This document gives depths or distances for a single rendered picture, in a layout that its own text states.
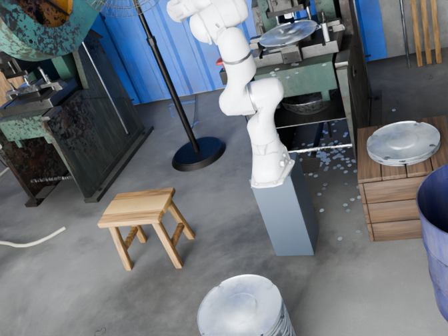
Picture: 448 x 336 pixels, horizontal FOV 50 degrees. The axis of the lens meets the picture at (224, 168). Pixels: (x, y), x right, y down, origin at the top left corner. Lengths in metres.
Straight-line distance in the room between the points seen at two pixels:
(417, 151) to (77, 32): 2.08
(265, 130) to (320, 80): 0.59
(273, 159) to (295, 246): 0.47
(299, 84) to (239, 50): 0.76
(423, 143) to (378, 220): 0.37
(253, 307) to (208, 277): 0.73
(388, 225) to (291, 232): 0.41
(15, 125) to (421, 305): 2.57
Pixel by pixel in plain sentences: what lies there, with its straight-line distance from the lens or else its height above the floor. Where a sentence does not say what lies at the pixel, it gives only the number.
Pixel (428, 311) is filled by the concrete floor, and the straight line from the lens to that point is 1.99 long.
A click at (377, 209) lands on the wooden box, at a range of 2.12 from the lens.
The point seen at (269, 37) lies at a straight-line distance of 2.49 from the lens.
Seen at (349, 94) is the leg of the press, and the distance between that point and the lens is 2.37.
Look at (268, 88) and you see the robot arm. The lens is 1.85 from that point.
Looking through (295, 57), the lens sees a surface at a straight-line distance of 2.45.
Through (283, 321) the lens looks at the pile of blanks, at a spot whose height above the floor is 0.30.
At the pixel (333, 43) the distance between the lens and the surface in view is 2.43.
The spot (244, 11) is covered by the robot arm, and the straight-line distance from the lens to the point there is 1.79.
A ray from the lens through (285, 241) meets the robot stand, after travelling 2.22.
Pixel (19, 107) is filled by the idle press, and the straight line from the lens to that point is 3.41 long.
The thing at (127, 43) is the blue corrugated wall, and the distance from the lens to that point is 4.27.
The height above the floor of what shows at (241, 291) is 0.35.
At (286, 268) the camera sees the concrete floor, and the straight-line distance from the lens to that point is 2.23.
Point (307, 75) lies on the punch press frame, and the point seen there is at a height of 0.60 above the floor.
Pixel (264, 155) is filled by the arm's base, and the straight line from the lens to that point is 1.95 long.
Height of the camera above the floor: 1.55
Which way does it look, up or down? 31 degrees down
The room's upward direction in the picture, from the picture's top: 21 degrees counter-clockwise
